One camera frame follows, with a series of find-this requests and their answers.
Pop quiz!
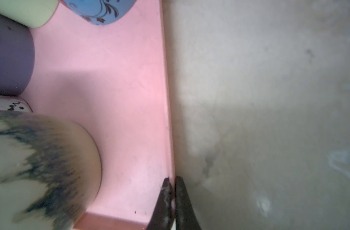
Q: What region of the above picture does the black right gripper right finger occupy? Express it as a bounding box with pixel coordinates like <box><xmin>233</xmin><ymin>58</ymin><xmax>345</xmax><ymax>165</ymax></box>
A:
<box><xmin>175</xmin><ymin>176</ymin><xmax>202</xmax><ymax>230</ymax></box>

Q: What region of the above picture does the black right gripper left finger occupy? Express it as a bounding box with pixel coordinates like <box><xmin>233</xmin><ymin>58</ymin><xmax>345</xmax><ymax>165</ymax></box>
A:
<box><xmin>146</xmin><ymin>177</ymin><xmax>174</xmax><ymax>230</ymax></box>

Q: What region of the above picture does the light green ceramic mug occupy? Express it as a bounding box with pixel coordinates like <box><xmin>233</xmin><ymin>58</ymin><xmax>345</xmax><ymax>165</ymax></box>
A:
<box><xmin>0</xmin><ymin>0</ymin><xmax>59</xmax><ymax>28</ymax></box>

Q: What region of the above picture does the pink ghost pattern mug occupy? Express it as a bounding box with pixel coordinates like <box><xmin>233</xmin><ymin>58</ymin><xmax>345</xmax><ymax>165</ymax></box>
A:
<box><xmin>0</xmin><ymin>95</ymin><xmax>32</xmax><ymax>113</ymax></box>

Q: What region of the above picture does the blue dotted ceramic mug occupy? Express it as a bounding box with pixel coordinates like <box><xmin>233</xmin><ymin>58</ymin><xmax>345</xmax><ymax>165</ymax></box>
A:
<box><xmin>60</xmin><ymin>0</ymin><xmax>136</xmax><ymax>25</ymax></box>

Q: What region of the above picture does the purple ceramic mug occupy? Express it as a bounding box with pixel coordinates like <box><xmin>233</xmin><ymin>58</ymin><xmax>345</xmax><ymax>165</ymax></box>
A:
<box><xmin>0</xmin><ymin>14</ymin><xmax>35</xmax><ymax>96</ymax></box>

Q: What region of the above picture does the pink plastic tray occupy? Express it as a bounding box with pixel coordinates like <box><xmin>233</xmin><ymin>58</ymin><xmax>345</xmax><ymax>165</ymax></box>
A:
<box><xmin>21</xmin><ymin>1</ymin><xmax>175</xmax><ymax>230</ymax></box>

